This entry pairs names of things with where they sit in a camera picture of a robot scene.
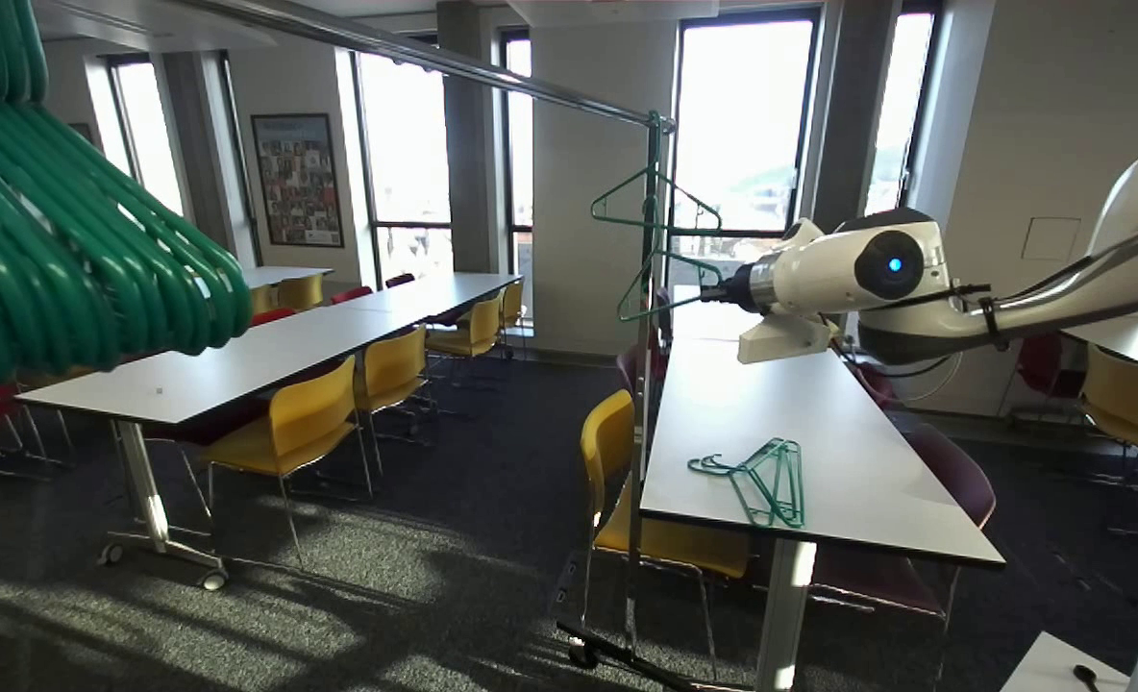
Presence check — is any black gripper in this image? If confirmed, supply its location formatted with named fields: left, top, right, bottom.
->
left=684, top=257, right=782, bottom=316

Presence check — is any white robot base platform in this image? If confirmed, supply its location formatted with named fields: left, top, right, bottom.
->
left=998, top=627, right=1136, bottom=692

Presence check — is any maroon chair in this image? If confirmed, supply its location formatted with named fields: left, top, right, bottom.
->
left=850, top=361, right=907, bottom=417
left=610, top=336, right=668, bottom=403
left=1019, top=336, right=1093, bottom=403
left=809, top=417, right=1004, bottom=632

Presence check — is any metal clothes rack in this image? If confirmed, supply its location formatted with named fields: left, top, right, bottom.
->
left=190, top=0, right=709, bottom=692

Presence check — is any bundle of green hangers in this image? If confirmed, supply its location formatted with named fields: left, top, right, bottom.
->
left=0, top=0, right=259, bottom=403

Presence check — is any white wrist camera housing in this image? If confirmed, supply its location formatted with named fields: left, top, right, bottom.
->
left=734, top=307, right=847, bottom=370

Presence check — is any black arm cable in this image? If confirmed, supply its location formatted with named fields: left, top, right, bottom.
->
left=836, top=207, right=1138, bottom=390

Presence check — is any large framed wall picture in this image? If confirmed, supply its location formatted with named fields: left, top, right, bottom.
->
left=250, top=109, right=351, bottom=253

